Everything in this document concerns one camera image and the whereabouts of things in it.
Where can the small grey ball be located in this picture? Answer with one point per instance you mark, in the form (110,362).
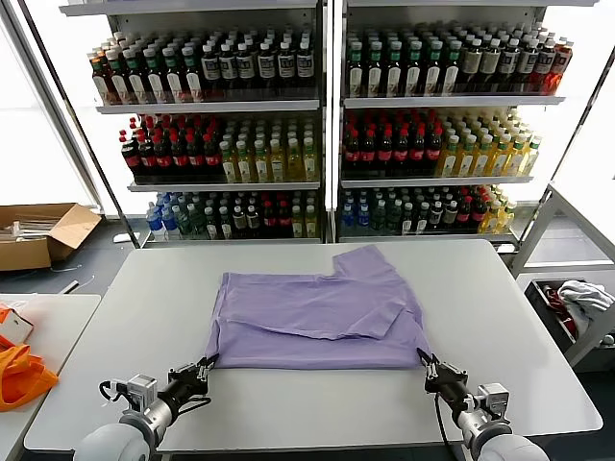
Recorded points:
(609,340)

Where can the open cardboard box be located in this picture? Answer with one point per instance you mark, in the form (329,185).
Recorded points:
(29,252)

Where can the blue label water bottle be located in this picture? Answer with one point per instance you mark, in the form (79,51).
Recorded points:
(363,218)
(347,218)
(154,223)
(169,223)

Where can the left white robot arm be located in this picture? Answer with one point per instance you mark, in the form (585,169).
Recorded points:
(115,442)

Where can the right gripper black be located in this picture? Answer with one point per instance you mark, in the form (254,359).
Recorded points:
(447,384)

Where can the red crumpled garment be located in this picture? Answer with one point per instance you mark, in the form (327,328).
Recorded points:
(552,298)

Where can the green cap white label bottle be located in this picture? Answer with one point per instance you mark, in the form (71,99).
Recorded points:
(432,71)
(173,77)
(116,79)
(375,72)
(134,79)
(355,72)
(413,72)
(192,77)
(451,71)
(154,78)
(394,72)

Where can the white grey crumpled garment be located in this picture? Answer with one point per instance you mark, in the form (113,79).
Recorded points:
(583,298)

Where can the dark bottle white label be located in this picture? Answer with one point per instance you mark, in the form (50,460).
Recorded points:
(227,72)
(284,69)
(303,69)
(210,72)
(245,71)
(265,70)

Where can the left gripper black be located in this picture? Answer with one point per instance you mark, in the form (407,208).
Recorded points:
(185,386)

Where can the small red label cola bottle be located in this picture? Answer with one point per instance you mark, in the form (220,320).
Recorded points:
(463,216)
(282,221)
(268,221)
(478,216)

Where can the dark bottle beige label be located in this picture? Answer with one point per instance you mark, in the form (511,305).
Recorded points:
(490,67)
(472,67)

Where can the orange fabric bag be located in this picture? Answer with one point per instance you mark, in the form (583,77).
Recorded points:
(19,379)

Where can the dark window frame post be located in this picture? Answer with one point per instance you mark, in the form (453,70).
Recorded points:
(80,125)

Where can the orange white carton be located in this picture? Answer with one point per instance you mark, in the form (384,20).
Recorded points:
(17,324)

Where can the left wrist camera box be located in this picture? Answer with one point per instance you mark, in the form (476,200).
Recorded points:
(139,389)

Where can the grey metal shelf unit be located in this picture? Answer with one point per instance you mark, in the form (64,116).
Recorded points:
(451,102)
(211,106)

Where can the purple t-shirt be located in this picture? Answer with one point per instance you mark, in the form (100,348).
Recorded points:
(317,317)

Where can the dark bottle grey label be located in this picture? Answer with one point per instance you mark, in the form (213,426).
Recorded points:
(528,66)
(545,66)
(509,66)

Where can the white packing material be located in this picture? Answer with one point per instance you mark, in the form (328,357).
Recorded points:
(29,225)

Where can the red drink bottle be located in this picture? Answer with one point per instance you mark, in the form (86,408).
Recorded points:
(561,69)

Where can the orange red tea bottle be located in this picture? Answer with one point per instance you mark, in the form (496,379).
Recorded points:
(101,79)

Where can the small white floor object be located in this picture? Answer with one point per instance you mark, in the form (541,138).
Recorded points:
(122,237)

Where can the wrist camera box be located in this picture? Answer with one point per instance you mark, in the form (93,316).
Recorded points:
(139,389)
(495,398)

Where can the white floor strip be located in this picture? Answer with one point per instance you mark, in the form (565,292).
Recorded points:
(71,286)

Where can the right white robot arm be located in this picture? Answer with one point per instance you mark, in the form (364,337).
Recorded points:
(480,429)

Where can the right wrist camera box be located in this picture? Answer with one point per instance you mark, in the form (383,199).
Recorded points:
(495,398)

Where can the red cap cola bottle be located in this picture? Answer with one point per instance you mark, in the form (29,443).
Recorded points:
(402,153)
(130,158)
(180,157)
(196,157)
(369,153)
(386,153)
(211,156)
(435,153)
(146,158)
(419,153)
(163,158)
(352,153)

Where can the white side table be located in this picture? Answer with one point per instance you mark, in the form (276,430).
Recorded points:
(57,326)

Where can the small yellow drink bottle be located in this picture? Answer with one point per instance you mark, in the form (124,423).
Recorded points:
(490,218)
(298,222)
(505,218)
(311,222)

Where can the black storage crate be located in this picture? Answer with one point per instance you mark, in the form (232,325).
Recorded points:
(538,307)

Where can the small dark drink bottle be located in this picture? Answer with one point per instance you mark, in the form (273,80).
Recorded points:
(252,222)
(224,222)
(436,217)
(422,217)
(238,222)
(450,216)

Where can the yellow juice bottle green label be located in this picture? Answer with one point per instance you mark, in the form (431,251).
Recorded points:
(277,164)
(244,165)
(516,161)
(261,165)
(483,161)
(499,161)
(311,163)
(531,159)
(229,165)
(466,161)
(449,161)
(294,164)

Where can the grey metal rack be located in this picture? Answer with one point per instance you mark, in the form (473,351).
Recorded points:
(533,230)

